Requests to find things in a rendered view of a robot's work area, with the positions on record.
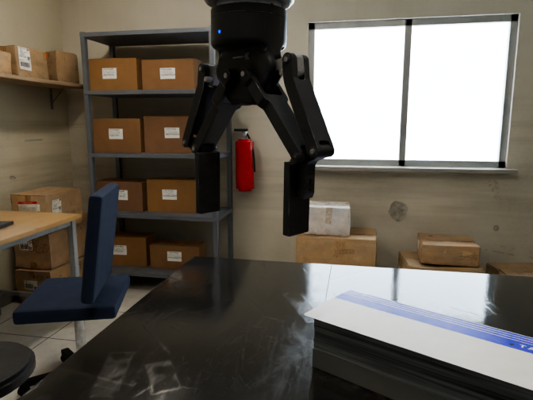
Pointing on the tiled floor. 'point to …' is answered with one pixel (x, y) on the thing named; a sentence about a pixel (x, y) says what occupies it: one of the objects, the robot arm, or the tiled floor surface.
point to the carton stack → (61, 256)
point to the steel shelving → (165, 36)
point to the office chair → (101, 220)
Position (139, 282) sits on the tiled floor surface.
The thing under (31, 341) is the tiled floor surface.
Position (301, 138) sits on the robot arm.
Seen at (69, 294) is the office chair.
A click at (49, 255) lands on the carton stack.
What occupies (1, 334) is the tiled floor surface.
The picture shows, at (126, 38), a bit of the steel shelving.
